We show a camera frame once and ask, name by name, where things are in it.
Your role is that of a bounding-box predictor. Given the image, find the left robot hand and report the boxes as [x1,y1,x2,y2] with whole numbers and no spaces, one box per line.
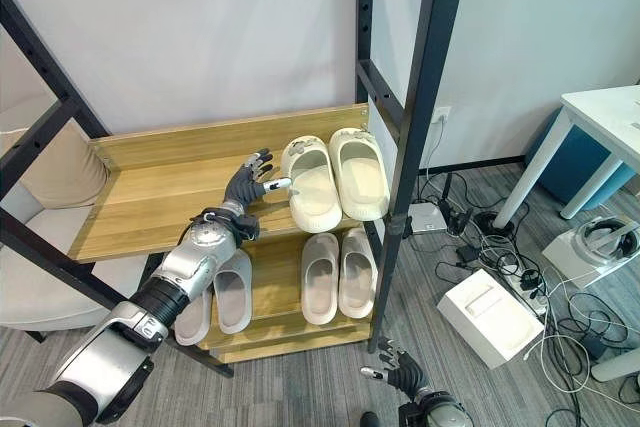
[223,148,294,209]

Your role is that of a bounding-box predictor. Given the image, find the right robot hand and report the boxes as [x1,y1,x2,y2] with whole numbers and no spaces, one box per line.
[360,336,430,401]

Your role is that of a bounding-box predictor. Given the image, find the wide wooden rack shelf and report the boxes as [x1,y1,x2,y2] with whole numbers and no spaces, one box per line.
[64,102,374,263]

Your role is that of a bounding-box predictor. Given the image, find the low wooden rack shelf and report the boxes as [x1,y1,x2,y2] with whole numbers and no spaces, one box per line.
[197,219,377,366]

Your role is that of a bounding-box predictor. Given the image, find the cream slipper with charms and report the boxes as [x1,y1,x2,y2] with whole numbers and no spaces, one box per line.
[280,135,344,234]
[327,127,392,222]

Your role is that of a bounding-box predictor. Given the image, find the white cardboard box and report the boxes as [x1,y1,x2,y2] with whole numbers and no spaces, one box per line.
[436,268,547,366]

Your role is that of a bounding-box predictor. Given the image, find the plain beige slipper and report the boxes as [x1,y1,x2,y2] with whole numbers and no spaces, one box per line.
[300,232,342,325]
[338,226,379,319]
[174,290,214,347]
[213,248,253,335]

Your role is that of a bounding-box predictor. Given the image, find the black power adapter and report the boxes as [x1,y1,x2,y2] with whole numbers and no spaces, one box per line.
[456,245,484,265]

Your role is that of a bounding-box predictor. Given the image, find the white power strip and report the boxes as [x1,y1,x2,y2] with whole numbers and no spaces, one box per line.
[491,265,550,317]

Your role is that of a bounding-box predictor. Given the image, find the small silver flat device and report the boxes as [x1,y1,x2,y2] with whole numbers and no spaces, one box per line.
[408,202,451,235]

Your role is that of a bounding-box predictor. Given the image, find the black stand with antenna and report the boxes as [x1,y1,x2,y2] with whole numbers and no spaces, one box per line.
[441,171,474,239]

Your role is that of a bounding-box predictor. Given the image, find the beige cushion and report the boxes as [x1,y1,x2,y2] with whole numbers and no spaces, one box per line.
[18,121,110,210]

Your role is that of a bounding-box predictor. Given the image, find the white furniture foot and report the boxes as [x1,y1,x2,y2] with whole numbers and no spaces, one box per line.
[589,345,640,383]

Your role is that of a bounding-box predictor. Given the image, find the white armchair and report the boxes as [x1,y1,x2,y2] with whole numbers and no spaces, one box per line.
[0,105,152,333]

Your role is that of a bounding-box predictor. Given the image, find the white VR headset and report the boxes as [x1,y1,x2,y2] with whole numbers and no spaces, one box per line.
[573,216,640,262]

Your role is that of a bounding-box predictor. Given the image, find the white table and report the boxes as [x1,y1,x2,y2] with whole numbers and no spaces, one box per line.
[491,85,640,221]

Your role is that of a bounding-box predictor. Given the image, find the thin white cable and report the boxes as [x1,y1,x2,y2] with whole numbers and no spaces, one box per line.
[522,276,640,427]

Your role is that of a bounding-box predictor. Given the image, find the tangled black cables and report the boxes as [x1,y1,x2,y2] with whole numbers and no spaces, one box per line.
[418,166,640,363]

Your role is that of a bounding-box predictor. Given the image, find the black metal rack frame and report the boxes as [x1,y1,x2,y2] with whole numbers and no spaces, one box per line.
[0,0,474,379]

